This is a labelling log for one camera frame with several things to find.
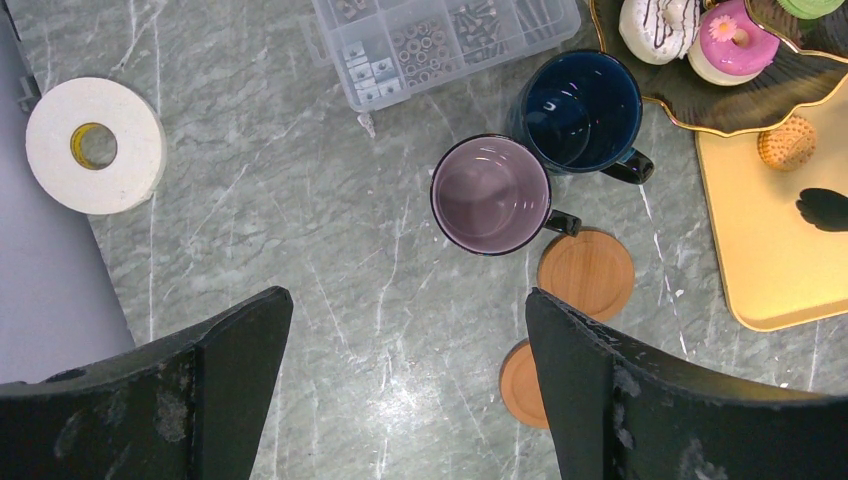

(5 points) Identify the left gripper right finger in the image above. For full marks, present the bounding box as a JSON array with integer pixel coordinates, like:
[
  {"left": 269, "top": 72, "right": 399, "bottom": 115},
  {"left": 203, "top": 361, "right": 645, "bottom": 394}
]
[{"left": 525, "top": 289, "right": 847, "bottom": 479}]

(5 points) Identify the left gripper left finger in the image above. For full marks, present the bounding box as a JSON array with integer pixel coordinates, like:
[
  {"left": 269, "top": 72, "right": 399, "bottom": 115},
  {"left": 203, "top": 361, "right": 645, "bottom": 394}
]
[{"left": 1, "top": 286, "right": 294, "bottom": 479}]

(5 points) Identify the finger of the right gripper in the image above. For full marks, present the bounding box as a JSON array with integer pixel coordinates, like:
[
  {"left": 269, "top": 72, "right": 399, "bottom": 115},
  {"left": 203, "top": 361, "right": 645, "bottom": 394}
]
[{"left": 795, "top": 188, "right": 848, "bottom": 232}]

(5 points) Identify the yellow serving tray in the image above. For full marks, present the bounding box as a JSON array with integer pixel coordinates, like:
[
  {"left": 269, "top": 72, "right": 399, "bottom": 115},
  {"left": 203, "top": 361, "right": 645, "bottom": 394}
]
[{"left": 696, "top": 84, "right": 847, "bottom": 331}]

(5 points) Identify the orange waffle cookie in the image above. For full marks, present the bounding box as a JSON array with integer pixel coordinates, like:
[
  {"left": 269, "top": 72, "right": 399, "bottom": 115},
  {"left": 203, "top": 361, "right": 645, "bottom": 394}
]
[{"left": 757, "top": 115, "right": 818, "bottom": 172}]

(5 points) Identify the wooden coaster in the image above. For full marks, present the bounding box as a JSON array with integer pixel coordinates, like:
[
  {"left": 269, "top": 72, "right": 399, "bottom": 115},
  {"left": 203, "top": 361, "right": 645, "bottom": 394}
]
[
  {"left": 537, "top": 229, "right": 635, "bottom": 322},
  {"left": 499, "top": 339, "right": 549, "bottom": 429}
]

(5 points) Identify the three-tier black dessert stand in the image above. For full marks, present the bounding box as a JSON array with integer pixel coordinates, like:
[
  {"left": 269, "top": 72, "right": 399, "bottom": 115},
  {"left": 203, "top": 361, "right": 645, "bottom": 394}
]
[{"left": 589, "top": 1, "right": 847, "bottom": 137}]

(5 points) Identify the pink frosted donut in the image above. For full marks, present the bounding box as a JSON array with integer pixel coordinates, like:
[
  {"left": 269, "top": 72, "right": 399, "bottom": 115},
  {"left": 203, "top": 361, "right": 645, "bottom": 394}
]
[{"left": 686, "top": 0, "right": 780, "bottom": 86}]

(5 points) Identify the green macaron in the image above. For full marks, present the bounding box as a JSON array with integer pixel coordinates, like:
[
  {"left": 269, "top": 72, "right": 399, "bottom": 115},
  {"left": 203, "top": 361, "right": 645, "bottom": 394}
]
[{"left": 778, "top": 0, "right": 844, "bottom": 20}]

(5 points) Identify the white chocolate drizzle donut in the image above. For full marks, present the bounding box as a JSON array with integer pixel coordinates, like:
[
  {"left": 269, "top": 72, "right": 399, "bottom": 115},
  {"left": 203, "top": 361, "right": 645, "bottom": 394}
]
[{"left": 619, "top": 0, "right": 701, "bottom": 65}]

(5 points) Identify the mauve mug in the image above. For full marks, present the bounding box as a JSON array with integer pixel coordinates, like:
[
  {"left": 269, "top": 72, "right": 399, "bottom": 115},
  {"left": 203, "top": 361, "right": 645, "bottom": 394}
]
[{"left": 430, "top": 134, "right": 582, "bottom": 256}]

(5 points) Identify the dark blue mug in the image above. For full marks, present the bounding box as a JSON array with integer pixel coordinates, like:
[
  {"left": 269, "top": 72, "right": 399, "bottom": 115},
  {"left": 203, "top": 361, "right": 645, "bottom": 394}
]
[{"left": 505, "top": 49, "right": 655, "bottom": 185}]

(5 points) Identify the white tape roll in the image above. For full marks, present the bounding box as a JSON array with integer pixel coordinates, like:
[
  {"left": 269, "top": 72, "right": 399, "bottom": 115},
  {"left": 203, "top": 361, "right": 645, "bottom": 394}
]
[{"left": 25, "top": 77, "right": 167, "bottom": 215}]

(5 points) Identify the clear plastic box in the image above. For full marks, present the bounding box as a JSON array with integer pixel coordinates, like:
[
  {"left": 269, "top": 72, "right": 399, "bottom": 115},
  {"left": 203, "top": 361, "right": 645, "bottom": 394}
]
[{"left": 301, "top": 0, "right": 581, "bottom": 113}]

